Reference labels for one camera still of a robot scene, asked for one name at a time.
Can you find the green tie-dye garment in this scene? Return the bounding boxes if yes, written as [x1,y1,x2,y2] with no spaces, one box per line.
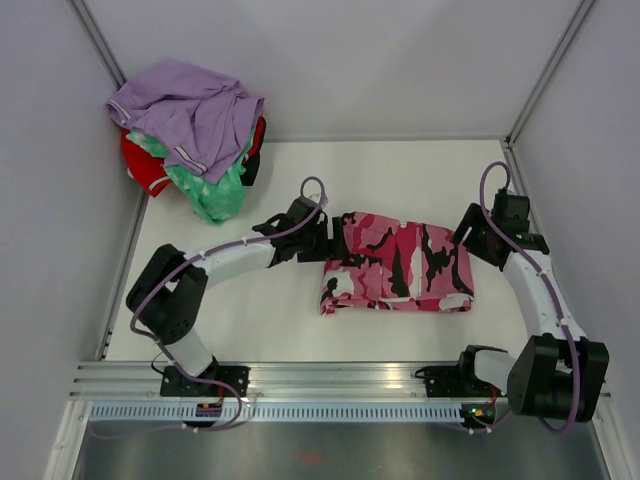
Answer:
[127,129,255,224]

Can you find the aluminium right corner post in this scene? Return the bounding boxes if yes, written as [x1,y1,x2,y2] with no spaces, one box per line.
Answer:
[504,0,598,149]

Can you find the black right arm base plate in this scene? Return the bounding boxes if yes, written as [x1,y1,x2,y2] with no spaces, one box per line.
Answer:
[414,365,503,398]

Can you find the black garment in pile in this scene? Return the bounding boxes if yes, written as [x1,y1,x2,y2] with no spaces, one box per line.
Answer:
[240,116,267,187]

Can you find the aluminium corner post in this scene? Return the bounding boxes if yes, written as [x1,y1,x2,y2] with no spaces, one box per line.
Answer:
[68,0,126,89]
[504,0,598,149]

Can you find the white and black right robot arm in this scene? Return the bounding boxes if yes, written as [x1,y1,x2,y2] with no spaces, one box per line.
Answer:
[454,188,609,423]

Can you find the purple shirt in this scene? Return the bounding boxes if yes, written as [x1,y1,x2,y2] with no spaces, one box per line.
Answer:
[106,60,264,184]

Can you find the aluminium front rail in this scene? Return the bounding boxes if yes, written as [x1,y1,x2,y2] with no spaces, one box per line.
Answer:
[68,360,614,401]

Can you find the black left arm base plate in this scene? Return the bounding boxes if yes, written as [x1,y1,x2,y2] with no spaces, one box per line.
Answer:
[159,365,250,398]

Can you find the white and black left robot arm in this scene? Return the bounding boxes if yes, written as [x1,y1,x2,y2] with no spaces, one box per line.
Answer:
[126,196,347,397]

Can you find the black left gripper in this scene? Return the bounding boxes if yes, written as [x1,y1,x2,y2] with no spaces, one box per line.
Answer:
[297,219,350,264]

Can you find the red garment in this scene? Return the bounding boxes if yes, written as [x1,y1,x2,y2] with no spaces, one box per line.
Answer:
[120,130,172,197]

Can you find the white slotted cable duct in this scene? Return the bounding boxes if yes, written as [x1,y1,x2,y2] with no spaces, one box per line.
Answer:
[89,401,463,423]

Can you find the aluminium left side rail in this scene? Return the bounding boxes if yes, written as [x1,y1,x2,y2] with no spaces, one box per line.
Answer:
[94,191,148,361]

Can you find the pink camouflage trousers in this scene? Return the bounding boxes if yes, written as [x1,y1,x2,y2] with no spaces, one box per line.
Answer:
[320,211,475,316]

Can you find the aluminium left corner post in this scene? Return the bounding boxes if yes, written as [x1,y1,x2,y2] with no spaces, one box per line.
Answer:
[68,0,126,89]

